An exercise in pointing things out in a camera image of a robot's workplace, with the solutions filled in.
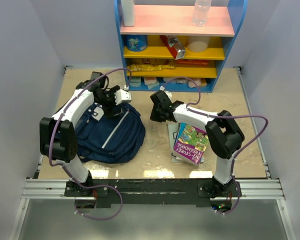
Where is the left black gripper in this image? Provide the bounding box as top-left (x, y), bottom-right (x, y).
top-left (95, 85), bottom-right (124, 120)

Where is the navy blue backpack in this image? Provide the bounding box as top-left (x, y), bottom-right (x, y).
top-left (53, 100), bottom-right (146, 164)

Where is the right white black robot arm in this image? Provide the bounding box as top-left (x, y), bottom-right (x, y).
top-left (150, 90), bottom-right (245, 198)

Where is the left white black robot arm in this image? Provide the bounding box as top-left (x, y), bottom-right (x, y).
top-left (39, 72), bottom-right (132, 196)

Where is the green sponge pack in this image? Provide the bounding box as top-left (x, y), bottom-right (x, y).
top-left (129, 76), bottom-right (142, 88)

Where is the yellow snack bag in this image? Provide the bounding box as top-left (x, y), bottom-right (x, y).
top-left (127, 64), bottom-right (175, 72)

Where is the orange pink sponge pack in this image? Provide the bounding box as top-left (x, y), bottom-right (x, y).
top-left (188, 77), bottom-right (207, 88)

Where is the stack of books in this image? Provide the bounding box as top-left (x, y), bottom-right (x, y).
top-left (167, 123), bottom-right (209, 166)

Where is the orange flat box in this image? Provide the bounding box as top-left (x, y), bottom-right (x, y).
top-left (175, 59), bottom-right (210, 67)

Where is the red silver snack box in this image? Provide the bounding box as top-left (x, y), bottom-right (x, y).
top-left (159, 35), bottom-right (186, 60)

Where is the blue shelf unit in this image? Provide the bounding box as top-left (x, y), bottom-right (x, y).
top-left (114, 0), bottom-right (248, 93)

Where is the blue round can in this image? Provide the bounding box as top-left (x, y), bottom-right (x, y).
top-left (126, 34), bottom-right (148, 52)

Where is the white plastic tub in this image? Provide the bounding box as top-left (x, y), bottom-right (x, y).
top-left (186, 35), bottom-right (210, 53)

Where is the white cylinder bottle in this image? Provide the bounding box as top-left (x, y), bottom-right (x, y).
top-left (121, 0), bottom-right (136, 27)

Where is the clear plastic water bottle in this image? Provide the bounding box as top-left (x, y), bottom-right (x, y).
top-left (192, 0), bottom-right (212, 27)

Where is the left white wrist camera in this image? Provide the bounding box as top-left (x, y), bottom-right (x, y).
top-left (114, 85), bottom-right (132, 105)

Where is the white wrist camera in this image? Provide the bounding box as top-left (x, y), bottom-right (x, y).
top-left (159, 86), bottom-right (172, 100)
top-left (114, 85), bottom-right (132, 105)

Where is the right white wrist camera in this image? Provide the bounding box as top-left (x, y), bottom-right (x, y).
top-left (159, 86), bottom-right (172, 100)

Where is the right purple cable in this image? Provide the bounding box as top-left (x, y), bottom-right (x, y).
top-left (159, 76), bottom-right (270, 216)

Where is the purple cable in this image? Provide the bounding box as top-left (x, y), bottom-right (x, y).
top-left (47, 67), bottom-right (133, 222)
top-left (159, 76), bottom-right (270, 216)

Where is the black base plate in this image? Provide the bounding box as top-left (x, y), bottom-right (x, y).
top-left (63, 177), bottom-right (242, 209)

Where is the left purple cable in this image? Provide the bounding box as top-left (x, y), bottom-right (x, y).
top-left (47, 67), bottom-right (133, 222)

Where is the aluminium frame rail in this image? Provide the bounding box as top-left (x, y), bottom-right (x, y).
top-left (238, 179), bottom-right (285, 200)

